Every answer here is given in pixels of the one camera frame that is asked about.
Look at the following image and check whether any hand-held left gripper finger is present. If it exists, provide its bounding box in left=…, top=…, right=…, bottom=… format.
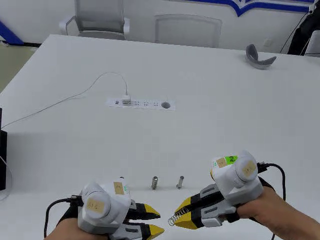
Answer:
left=125, top=202, right=161, bottom=221
left=108, top=222, right=166, bottom=240

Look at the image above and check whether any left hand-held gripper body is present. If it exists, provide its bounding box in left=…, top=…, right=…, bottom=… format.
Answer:
left=77, top=180, right=133, bottom=236

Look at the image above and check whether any grey curved headband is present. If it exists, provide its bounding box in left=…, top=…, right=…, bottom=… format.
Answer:
left=244, top=43, right=278, bottom=71

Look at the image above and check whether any thin white cable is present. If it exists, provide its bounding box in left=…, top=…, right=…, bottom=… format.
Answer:
left=0, top=154, right=14, bottom=202

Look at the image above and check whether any black bag with cables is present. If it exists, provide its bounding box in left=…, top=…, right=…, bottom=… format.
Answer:
left=279, top=0, right=320, bottom=56

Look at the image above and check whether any black box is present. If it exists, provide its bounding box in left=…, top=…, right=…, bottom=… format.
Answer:
left=0, top=107, right=9, bottom=192

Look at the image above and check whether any grey mesh office chair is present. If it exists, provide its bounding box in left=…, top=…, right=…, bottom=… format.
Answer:
left=58, top=0, right=131, bottom=41

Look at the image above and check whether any white charger cable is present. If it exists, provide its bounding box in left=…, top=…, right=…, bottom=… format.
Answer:
left=0, top=71, right=130, bottom=131

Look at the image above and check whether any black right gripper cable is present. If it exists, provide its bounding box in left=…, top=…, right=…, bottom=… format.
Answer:
left=256, top=161, right=287, bottom=240

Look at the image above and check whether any white built-in power strip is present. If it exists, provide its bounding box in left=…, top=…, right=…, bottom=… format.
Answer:
left=106, top=97, right=176, bottom=112

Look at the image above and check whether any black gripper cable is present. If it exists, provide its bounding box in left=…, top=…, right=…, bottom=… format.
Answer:
left=43, top=195, right=84, bottom=238
left=256, top=161, right=287, bottom=240

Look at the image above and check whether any person's right forearm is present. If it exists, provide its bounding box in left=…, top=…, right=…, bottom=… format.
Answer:
left=251, top=193, right=320, bottom=240

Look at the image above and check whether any person's left hand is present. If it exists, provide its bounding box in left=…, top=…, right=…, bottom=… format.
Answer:
left=44, top=201, right=111, bottom=240

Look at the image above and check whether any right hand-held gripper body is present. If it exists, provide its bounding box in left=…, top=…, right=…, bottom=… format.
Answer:
left=210, top=149, right=265, bottom=205

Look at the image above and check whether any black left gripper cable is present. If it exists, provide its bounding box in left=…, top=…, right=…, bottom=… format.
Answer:
left=43, top=195, right=84, bottom=238

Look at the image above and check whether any person's right hand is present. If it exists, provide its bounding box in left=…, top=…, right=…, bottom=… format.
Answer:
left=234, top=175, right=279, bottom=224

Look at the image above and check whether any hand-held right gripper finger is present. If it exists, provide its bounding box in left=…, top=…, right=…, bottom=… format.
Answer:
left=174, top=198, right=238, bottom=230
left=174, top=183, right=226, bottom=216

